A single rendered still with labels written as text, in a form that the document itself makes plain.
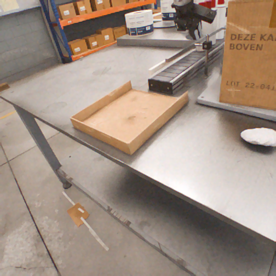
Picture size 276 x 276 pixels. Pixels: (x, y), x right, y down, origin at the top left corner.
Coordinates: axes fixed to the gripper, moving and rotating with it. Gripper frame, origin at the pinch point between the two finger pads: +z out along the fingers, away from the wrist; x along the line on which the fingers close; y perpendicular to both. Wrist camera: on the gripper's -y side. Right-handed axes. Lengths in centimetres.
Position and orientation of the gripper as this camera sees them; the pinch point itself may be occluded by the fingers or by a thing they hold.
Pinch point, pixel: (199, 40)
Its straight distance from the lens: 99.7
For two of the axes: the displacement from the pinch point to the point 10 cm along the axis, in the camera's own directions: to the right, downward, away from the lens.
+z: 4.5, 3.9, 8.1
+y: -7.6, -3.1, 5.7
